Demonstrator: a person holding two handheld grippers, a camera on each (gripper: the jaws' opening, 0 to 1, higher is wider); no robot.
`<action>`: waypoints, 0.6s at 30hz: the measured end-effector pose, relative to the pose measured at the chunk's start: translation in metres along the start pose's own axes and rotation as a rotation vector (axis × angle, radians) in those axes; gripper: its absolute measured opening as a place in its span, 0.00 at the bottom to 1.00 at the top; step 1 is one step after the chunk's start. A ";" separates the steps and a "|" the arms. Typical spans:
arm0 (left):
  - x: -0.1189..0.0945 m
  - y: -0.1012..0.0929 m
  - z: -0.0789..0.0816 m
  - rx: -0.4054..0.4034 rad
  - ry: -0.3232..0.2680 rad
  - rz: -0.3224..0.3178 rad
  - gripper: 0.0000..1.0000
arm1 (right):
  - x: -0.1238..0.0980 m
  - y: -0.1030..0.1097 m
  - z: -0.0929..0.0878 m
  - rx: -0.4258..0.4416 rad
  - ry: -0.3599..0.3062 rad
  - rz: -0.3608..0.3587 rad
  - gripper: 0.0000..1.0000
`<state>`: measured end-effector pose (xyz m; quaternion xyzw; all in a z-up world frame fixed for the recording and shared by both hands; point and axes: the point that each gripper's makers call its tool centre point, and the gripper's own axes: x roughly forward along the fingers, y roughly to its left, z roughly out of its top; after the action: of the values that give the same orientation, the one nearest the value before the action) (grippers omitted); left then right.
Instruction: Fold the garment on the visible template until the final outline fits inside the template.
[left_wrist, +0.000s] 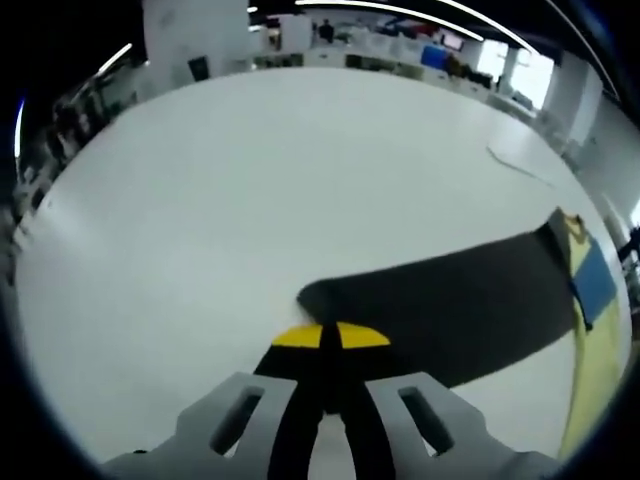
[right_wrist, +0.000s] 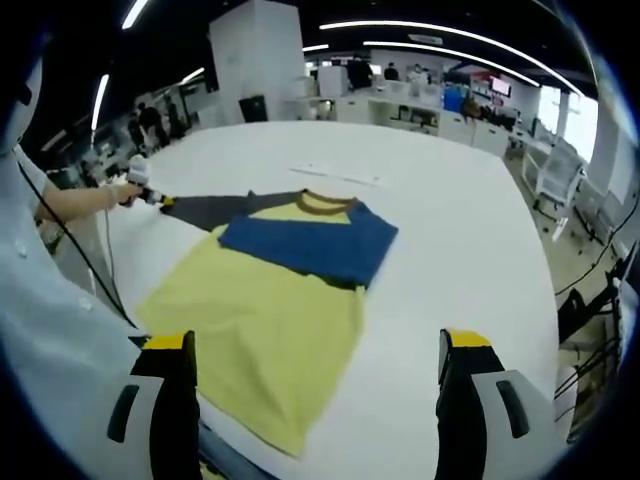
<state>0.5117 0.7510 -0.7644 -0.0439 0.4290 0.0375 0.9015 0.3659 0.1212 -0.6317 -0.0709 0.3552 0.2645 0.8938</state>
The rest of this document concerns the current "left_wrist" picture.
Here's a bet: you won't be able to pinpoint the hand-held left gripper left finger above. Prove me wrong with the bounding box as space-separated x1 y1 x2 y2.
107 322 327 480

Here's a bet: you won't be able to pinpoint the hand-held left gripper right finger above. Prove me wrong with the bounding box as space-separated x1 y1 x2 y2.
335 322 552 480

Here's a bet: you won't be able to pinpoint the yellow garment grey blue sleeves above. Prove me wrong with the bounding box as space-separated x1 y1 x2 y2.
297 205 632 461

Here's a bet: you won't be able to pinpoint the row of white cabinets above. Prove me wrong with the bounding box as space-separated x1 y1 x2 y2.
229 47 536 119

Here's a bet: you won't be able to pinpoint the blue crate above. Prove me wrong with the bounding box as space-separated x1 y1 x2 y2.
420 44 447 71

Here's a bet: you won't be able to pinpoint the white square pillar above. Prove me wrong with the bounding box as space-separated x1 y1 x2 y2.
142 0 251 86
547 52 601 146

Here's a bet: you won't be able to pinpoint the white ceiling light strip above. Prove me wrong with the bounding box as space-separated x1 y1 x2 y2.
294 0 484 41

